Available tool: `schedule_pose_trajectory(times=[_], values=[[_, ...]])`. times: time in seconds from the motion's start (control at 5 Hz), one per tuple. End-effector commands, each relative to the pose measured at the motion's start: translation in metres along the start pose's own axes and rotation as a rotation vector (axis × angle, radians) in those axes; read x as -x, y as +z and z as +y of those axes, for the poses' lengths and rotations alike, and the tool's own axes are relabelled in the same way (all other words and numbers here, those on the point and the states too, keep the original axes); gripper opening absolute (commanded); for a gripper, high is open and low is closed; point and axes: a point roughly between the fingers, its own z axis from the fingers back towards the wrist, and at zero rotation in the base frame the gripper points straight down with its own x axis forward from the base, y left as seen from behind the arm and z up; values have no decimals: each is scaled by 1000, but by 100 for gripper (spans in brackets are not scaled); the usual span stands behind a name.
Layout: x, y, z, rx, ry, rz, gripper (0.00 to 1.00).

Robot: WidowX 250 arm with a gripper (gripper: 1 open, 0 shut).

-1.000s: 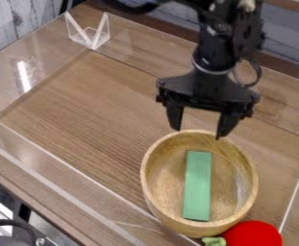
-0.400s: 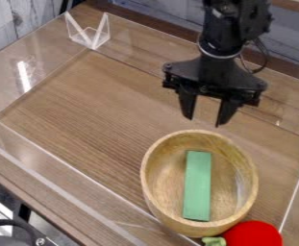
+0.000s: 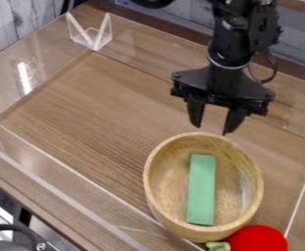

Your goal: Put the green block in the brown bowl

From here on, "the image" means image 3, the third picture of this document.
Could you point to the clear acrylic enclosure wall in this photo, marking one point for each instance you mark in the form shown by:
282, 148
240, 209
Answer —
97, 220

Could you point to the black metal table bracket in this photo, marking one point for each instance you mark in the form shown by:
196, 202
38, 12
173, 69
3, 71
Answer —
22, 219

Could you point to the green rectangular block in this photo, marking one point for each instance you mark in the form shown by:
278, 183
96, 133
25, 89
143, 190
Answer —
200, 211

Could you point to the red round plush toy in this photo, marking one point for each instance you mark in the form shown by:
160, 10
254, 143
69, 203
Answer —
258, 238

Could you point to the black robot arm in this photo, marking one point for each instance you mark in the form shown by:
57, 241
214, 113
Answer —
247, 30

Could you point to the clear acrylic corner bracket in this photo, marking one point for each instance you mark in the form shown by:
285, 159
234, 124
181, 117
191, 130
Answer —
90, 37

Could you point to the small green toy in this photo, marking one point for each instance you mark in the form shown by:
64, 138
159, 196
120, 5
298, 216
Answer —
219, 246

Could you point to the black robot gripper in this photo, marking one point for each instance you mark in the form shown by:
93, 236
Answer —
227, 88

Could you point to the brown wooden bowl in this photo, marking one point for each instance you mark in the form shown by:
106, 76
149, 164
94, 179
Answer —
239, 185

